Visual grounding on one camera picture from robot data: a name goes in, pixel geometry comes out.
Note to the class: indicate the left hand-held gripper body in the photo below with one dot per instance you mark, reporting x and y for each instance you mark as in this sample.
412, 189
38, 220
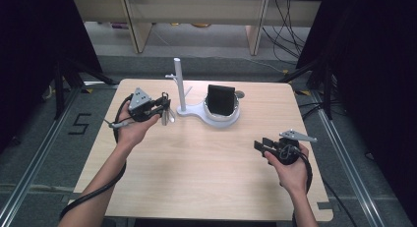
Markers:
140, 101

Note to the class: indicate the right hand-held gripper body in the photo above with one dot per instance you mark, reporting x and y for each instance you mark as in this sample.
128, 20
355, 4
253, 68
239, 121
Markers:
286, 151

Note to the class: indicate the white key stand with post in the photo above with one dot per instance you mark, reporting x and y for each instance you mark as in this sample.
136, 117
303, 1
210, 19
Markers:
188, 113

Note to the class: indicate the white bowl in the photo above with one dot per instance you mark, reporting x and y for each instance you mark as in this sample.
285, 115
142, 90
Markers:
220, 117

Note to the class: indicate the black leather wallet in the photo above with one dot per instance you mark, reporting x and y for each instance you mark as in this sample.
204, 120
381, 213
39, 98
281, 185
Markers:
221, 99

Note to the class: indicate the person's right hand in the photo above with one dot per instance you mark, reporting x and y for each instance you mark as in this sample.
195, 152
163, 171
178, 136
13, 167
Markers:
293, 178

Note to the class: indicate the person's left hand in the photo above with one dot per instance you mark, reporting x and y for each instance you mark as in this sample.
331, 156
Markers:
132, 132

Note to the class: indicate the small round grey disc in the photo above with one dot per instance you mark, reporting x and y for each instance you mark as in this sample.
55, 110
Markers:
241, 94

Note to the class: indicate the black metal stand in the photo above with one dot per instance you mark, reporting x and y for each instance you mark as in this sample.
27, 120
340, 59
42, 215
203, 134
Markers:
326, 89
60, 89

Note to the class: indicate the yellow round object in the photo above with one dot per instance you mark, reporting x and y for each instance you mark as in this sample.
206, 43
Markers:
200, 25

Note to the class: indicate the beige wooden bench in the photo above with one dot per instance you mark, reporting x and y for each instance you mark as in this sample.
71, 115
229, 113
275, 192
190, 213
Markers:
196, 9

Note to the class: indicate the aluminium floor rail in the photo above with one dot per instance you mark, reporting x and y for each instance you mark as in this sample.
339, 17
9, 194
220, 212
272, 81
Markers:
36, 155
347, 168

